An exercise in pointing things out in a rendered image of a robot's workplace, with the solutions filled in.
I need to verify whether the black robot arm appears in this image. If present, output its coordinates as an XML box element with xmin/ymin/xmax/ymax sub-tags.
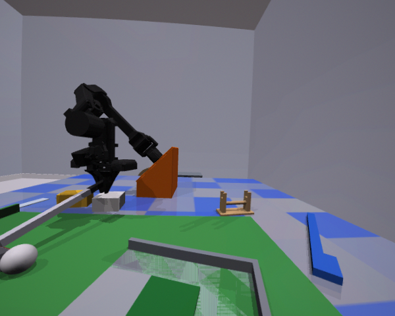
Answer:
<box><xmin>63</xmin><ymin>83</ymin><xmax>163</xmax><ymax>166</ymax></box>

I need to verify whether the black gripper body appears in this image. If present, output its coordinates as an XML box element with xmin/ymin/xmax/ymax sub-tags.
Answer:
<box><xmin>70</xmin><ymin>139</ymin><xmax>137</xmax><ymax>171</ymax></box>

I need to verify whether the white ball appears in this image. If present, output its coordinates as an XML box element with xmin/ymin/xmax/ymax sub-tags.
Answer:
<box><xmin>0</xmin><ymin>244</ymin><xmax>38</xmax><ymax>275</ymax></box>

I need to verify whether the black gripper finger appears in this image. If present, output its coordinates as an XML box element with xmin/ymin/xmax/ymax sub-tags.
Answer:
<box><xmin>84</xmin><ymin>168</ymin><xmax>105</xmax><ymax>193</ymax></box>
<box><xmin>99</xmin><ymin>171</ymin><xmax>120</xmax><ymax>194</ymax></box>

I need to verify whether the yellow rectangular block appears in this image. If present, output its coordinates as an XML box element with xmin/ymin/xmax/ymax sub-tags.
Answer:
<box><xmin>56</xmin><ymin>190</ymin><xmax>93</xmax><ymax>208</ymax></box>

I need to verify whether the blue l-shaped bar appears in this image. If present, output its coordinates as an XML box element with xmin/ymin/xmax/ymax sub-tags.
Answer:
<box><xmin>307</xmin><ymin>213</ymin><xmax>343</xmax><ymax>286</ymax></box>

